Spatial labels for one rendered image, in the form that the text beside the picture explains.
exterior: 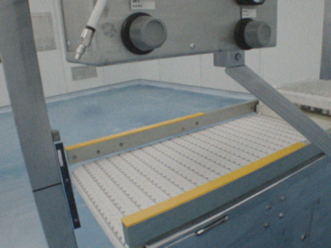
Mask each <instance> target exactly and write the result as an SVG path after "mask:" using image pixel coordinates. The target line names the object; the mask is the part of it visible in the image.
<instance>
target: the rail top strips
mask: <svg viewBox="0 0 331 248"><path fill-rule="evenodd" d="M201 115H205V113H203V112H200V113H197V114H193V115H188V116H184V117H180V118H175V119H171V120H169V121H165V122H160V123H156V124H153V125H149V126H145V127H142V128H138V129H134V130H130V131H125V132H121V133H116V134H114V135H110V136H106V137H102V138H98V139H94V140H91V141H87V142H82V143H78V144H74V145H71V146H67V147H65V149H66V150H67V151H68V150H73V149H76V148H80V147H84V146H88V145H92V144H94V143H98V142H103V141H106V140H111V139H113V138H117V137H122V136H125V135H130V134H133V133H136V132H140V131H144V130H148V129H152V128H157V127H160V126H163V125H167V124H171V123H174V122H179V121H182V120H185V119H189V118H193V117H198V116H201ZM305 146H306V144H304V143H301V142H296V143H295V144H293V145H291V146H288V147H286V148H283V149H281V150H280V151H277V152H275V153H273V154H270V155H268V156H266V157H265V158H262V159H259V160H257V161H255V162H252V163H251V164H249V165H246V166H244V167H241V168H239V169H237V170H235V171H233V172H231V173H228V174H225V175H224V176H222V177H220V178H217V179H214V180H212V181H210V182H208V183H206V184H203V185H201V186H198V187H196V188H194V189H191V190H190V191H187V192H185V193H182V194H180V195H177V196H174V197H172V198H169V199H167V200H164V201H163V202H161V203H158V204H156V205H153V206H151V207H148V208H146V209H143V210H141V211H138V212H136V213H133V214H131V215H129V216H126V217H124V218H122V219H121V221H122V222H123V223H124V225H125V226H126V227H129V226H132V225H134V224H136V223H138V222H141V221H144V220H146V219H148V218H150V217H152V216H155V215H157V214H160V213H162V212H165V211H167V210H169V209H172V208H174V207H176V206H179V205H181V204H183V203H185V202H187V201H189V200H191V199H194V198H196V197H199V196H201V195H203V194H206V193H207V192H209V191H212V190H214V189H216V188H218V187H221V186H222V185H224V184H226V183H229V182H231V181H234V180H236V179H237V178H240V177H242V176H244V175H246V174H248V173H250V172H252V171H254V170H257V169H259V168H261V167H263V166H264V165H267V164H269V163H272V162H274V161H276V160H277V159H280V158H282V157H284V156H286V155H288V154H290V153H292V152H294V151H296V150H298V149H301V148H302V147H305Z"/></svg>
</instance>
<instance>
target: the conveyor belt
mask: <svg viewBox="0 0 331 248"><path fill-rule="evenodd" d="M304 140H306V138H305V137H304V136H303V135H301V134H300V133H299V132H298V131H296V129H294V128H293V127H292V126H291V125H289V124H288V123H287V122H285V121H284V120H282V119H280V118H275V117H271V116H267V115H260V114H258V113H255V114H251V115H247V116H244V117H241V118H236V119H235V120H231V121H227V122H224V123H220V124H217V125H214V126H211V127H208V128H205V129H201V130H197V131H193V132H190V133H188V134H184V135H181V136H177V137H173V138H169V139H167V140H165V141H161V142H157V143H153V144H150V145H146V146H143V147H141V148H137V149H133V150H130V151H126V152H122V153H119V154H115V155H112V156H109V157H105V158H102V159H98V160H95V161H91V162H88V163H86V164H85V163H84V164H81V165H80V166H78V167H76V168H75V169H74V170H73V172H72V174H71V180H72V183H73V185H74V186H75V188H76V189H77V190H78V191H79V193H80V195H81V197H82V198H83V200H84V201H85V203H86V204H87V206H88V207H89V209H90V211H91V212H92V214H93V215H94V216H95V218H96V220H97V222H98V223H99V225H100V226H101V227H102V229H103V230H104V232H105V234H106V235H107V237H109V239H110V240H111V242H112V244H113V245H114V247H115V248H129V247H128V245H127V244H126V242H125V237H124V234H123V226H122V221H121V219H122V218H124V217H126V216H129V215H131V214H133V213H136V212H138V211H141V210H143V209H146V208H148V207H151V206H153V205H156V204H158V203H161V202H163V201H164V200H167V199H169V198H172V197H174V196H177V195H180V194H182V193H185V192H187V191H190V190H191V189H194V188H196V187H198V186H201V185H203V184H206V183H208V182H210V181H212V180H214V179H217V178H220V177H222V176H224V175H225V174H228V173H231V172H233V171H235V170H237V169H239V168H241V167H244V166H246V165H249V164H251V163H252V162H255V161H257V160H259V159H262V158H265V157H266V156H268V155H270V154H273V153H275V152H277V151H280V150H281V149H283V148H286V147H288V146H291V145H293V144H295V143H296V142H302V141H304Z"/></svg>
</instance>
